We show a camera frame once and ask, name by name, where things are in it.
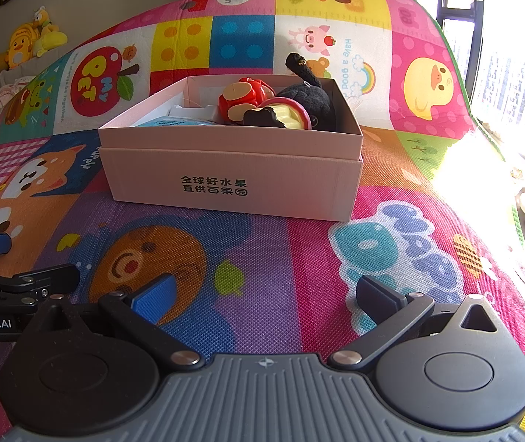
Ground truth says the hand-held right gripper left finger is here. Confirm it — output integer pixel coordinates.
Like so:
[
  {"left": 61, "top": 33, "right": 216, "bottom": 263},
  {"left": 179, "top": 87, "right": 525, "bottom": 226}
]
[{"left": 37, "top": 273, "right": 203, "bottom": 370}]

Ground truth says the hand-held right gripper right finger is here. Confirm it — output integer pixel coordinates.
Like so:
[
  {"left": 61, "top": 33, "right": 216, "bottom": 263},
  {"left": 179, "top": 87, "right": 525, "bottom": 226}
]
[{"left": 329, "top": 274, "right": 499, "bottom": 371}]

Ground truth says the pink cardboard box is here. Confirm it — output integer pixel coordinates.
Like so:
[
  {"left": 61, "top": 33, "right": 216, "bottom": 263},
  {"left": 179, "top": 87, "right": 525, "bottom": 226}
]
[{"left": 98, "top": 76, "right": 364, "bottom": 222}]

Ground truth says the blue white tissue pack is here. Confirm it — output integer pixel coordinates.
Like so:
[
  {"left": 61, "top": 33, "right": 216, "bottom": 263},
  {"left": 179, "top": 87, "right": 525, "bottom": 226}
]
[{"left": 136, "top": 117, "right": 219, "bottom": 127}]

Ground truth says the apple slice keychain with bell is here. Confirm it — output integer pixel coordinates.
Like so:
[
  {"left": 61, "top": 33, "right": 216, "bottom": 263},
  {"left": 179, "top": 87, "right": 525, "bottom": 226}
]
[{"left": 262, "top": 97, "right": 311, "bottom": 130}]

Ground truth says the yellow toy with black top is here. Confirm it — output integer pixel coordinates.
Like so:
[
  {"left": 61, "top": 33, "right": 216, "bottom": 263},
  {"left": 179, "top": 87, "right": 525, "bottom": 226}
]
[{"left": 243, "top": 106, "right": 287, "bottom": 129}]

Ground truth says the black cat plush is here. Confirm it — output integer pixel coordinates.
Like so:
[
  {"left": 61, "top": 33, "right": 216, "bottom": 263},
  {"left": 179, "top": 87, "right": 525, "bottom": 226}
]
[{"left": 275, "top": 52, "right": 334, "bottom": 130}]

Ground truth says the red plastic toy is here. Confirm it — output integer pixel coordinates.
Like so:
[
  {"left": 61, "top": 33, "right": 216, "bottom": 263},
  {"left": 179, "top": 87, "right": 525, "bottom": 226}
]
[{"left": 218, "top": 77, "right": 278, "bottom": 125}]

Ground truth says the pile of light clothes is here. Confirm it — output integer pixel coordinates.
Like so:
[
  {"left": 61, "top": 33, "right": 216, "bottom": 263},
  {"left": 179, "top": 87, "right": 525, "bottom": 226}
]
[{"left": 0, "top": 76, "right": 35, "bottom": 123}]

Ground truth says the yellow striped duck plush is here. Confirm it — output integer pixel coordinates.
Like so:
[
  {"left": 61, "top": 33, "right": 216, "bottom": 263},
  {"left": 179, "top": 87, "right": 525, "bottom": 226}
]
[{"left": 7, "top": 25, "right": 38, "bottom": 70}]

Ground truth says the pale yellow plush toy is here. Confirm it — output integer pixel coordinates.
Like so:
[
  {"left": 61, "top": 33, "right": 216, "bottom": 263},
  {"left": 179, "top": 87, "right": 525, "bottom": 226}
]
[{"left": 35, "top": 25, "right": 69, "bottom": 56}]

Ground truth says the colourful cartoon play mat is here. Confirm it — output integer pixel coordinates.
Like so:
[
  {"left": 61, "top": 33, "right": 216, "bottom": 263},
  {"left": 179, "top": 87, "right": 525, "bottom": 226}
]
[{"left": 0, "top": 0, "right": 525, "bottom": 442}]

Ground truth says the black window frame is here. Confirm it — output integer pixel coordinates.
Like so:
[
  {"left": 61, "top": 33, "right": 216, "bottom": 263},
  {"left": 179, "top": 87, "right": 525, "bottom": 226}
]
[{"left": 437, "top": 0, "right": 491, "bottom": 102}]

